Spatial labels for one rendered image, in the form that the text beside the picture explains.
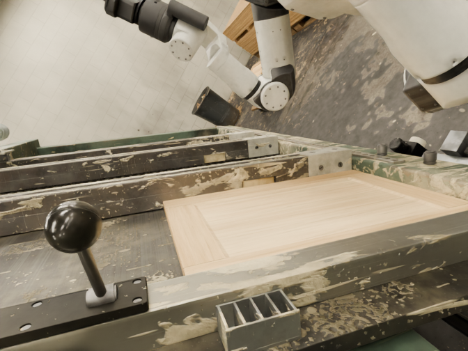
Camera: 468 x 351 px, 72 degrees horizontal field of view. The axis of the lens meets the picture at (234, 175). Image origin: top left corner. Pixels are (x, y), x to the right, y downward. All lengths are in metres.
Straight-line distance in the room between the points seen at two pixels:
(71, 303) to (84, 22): 6.08
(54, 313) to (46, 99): 5.73
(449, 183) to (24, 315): 0.65
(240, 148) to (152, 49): 5.17
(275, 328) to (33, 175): 1.01
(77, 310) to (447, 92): 0.42
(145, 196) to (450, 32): 0.58
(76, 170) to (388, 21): 1.02
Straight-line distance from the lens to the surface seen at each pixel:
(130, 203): 0.72
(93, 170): 1.17
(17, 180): 1.22
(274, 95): 0.87
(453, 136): 0.94
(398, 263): 0.42
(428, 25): 0.36
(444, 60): 0.38
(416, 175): 0.74
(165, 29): 0.87
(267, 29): 0.87
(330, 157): 0.84
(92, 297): 0.34
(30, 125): 5.99
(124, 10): 0.90
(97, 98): 5.98
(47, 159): 1.46
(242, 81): 0.88
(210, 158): 1.19
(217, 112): 5.10
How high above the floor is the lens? 1.43
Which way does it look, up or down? 20 degrees down
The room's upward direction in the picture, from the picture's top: 61 degrees counter-clockwise
